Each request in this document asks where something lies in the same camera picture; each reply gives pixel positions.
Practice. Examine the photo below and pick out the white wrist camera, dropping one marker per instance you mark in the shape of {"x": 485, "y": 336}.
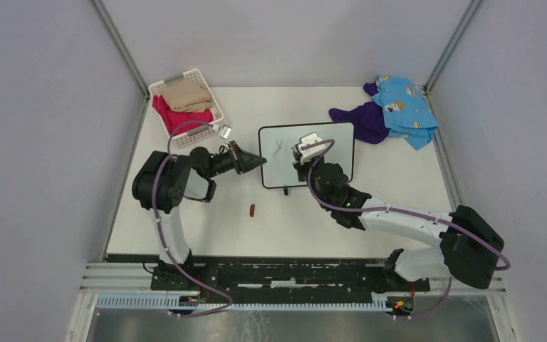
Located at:
{"x": 308, "y": 147}
{"x": 224, "y": 133}

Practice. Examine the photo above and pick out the beige folded cloth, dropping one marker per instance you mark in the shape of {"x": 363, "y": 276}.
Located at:
{"x": 186, "y": 96}

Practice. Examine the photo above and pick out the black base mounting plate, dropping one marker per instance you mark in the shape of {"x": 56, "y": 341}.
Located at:
{"x": 252, "y": 280}

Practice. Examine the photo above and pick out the magenta cloth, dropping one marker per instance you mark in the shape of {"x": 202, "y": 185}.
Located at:
{"x": 172, "y": 119}

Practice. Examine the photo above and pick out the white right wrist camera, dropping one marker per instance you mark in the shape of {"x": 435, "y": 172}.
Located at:
{"x": 308, "y": 147}

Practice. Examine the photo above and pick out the purple cloth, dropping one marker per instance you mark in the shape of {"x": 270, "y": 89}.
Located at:
{"x": 367, "y": 119}

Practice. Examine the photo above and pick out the white slotted cable duct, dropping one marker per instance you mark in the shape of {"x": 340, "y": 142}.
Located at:
{"x": 177, "y": 302}

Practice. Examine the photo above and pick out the blue patterned cloth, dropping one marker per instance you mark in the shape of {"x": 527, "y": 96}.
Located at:
{"x": 405, "y": 111}

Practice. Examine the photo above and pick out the white plastic basket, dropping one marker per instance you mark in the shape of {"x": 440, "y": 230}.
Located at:
{"x": 203, "y": 131}

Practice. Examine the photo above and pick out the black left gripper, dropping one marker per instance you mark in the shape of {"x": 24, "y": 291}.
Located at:
{"x": 242, "y": 160}

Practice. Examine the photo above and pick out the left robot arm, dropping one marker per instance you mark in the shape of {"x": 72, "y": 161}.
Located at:
{"x": 160, "y": 186}

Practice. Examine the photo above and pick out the black framed whiteboard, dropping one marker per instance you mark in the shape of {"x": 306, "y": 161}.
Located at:
{"x": 276, "y": 142}

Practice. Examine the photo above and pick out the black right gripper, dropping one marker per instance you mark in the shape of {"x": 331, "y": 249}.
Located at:
{"x": 300, "y": 167}

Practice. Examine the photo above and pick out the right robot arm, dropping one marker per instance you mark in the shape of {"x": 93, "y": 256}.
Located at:
{"x": 460, "y": 244}

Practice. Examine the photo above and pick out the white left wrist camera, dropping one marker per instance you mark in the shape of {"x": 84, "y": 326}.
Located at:
{"x": 224, "y": 133}

